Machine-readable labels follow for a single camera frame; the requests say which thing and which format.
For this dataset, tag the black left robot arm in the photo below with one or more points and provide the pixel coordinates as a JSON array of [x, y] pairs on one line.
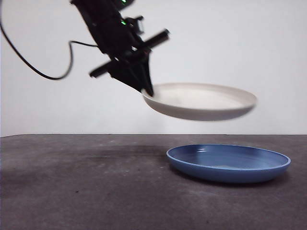
[[100, 24]]

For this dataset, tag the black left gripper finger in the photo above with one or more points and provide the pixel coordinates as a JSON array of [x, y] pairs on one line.
[[146, 74], [127, 74]]

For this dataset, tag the white round plate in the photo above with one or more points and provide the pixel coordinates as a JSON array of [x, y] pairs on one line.
[[204, 107]]

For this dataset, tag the blue round plate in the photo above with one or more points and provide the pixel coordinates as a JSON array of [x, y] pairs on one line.
[[227, 172]]

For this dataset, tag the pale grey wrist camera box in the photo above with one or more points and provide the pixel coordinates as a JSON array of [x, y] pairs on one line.
[[138, 25]]

